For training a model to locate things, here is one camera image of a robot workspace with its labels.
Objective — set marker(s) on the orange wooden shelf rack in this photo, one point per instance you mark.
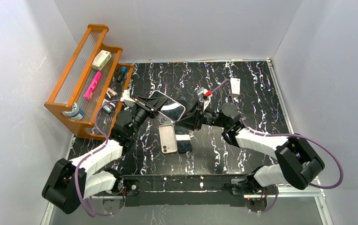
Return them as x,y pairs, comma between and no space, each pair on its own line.
76,78

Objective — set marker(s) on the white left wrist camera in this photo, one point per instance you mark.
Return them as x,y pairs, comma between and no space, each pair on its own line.
126,98

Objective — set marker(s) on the pink highlighter pen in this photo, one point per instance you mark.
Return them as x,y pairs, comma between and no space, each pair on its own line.
92,86

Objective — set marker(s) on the aluminium rail along wall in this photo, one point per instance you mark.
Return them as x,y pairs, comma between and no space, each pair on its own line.
317,193

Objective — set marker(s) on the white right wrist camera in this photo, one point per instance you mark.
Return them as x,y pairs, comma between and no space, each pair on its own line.
204,97

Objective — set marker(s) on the blue white round container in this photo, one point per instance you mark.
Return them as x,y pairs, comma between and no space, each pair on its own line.
76,113

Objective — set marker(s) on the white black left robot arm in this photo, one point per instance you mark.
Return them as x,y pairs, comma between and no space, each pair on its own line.
72,183

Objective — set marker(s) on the white red box on shelf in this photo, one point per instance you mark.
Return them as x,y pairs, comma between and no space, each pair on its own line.
101,60

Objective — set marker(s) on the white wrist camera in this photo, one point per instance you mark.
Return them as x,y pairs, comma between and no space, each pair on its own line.
204,97
126,98

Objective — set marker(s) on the white box red labels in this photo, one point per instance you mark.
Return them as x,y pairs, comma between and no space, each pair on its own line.
235,87

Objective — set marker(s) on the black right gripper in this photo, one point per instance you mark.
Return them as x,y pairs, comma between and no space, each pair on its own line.
200,116

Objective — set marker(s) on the clear phone case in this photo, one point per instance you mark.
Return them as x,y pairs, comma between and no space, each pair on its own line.
163,120

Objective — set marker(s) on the blue capped black marker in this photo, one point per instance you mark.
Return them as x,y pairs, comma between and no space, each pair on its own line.
121,74

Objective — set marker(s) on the black phone pink case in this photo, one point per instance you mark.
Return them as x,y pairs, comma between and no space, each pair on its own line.
171,108

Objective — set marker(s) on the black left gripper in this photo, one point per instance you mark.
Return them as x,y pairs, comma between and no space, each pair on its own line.
144,107

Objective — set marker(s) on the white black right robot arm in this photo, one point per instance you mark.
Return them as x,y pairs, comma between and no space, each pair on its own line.
298,164

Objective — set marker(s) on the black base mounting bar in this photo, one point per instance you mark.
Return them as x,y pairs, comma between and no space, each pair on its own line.
233,190

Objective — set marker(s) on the black phone from cream case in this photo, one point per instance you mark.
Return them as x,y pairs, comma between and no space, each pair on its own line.
183,140

